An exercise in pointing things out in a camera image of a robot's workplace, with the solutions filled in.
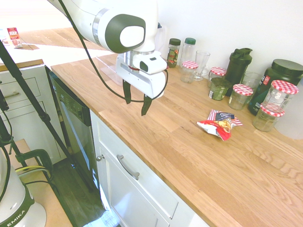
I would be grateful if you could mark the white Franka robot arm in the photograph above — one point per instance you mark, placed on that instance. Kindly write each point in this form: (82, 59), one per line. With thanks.
(94, 19)

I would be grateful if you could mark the spice jar dark green lid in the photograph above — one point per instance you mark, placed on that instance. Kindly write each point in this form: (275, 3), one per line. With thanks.
(173, 53)

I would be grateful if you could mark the black dishwasher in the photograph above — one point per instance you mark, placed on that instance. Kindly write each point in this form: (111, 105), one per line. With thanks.
(75, 123)

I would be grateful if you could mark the black shaker bottle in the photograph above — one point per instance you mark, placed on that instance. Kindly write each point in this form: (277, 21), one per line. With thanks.
(237, 66)

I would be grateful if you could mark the clear plastic container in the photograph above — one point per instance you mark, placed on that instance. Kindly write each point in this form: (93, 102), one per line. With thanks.
(107, 67)

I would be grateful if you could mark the small jar red checked lid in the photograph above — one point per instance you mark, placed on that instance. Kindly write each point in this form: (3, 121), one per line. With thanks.
(188, 71)
(217, 72)
(239, 99)

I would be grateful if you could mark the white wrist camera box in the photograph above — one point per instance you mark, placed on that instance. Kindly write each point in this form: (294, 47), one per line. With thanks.
(151, 62)

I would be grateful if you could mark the large jar red checked lid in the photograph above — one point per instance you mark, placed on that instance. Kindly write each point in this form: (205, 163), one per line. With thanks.
(280, 95)

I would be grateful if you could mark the faceted jar red checked lid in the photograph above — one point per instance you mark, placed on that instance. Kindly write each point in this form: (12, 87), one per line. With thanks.
(266, 120)

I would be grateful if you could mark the tall clear glass mug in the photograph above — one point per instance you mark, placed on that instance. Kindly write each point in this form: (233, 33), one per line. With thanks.
(202, 60)

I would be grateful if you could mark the white kitchen counter cabinet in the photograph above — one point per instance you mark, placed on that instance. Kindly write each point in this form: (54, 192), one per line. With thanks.
(142, 198)

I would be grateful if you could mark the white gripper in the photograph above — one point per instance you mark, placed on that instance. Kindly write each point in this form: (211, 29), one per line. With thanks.
(142, 82)

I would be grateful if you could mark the red and white carton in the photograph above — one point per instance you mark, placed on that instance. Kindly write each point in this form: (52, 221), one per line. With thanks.
(14, 37)

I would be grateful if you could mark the green cup dark lid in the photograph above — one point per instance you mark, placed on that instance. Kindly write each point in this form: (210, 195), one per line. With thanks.
(219, 91)

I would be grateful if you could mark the red striped chip bag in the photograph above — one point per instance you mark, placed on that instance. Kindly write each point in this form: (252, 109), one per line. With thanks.
(222, 125)

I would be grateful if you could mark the dark green clamp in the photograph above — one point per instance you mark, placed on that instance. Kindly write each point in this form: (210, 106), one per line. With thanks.
(45, 158)

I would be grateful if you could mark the white drawer cabinet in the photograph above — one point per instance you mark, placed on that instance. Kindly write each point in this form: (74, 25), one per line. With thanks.
(26, 118)

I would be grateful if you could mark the large black protein tub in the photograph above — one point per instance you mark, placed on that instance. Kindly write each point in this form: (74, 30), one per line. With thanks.
(284, 69)

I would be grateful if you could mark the clear glass tumbler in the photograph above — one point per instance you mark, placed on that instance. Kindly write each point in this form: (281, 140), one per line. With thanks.
(252, 79)

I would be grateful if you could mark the black camera tripod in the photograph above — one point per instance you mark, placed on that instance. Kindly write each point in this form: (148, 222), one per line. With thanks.
(30, 97)

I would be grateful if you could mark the clear bottle green lid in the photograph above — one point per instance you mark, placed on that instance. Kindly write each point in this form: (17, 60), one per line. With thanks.
(188, 52)

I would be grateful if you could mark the silver cabinet knob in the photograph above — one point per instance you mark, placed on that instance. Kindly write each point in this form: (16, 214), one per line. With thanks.
(100, 157)

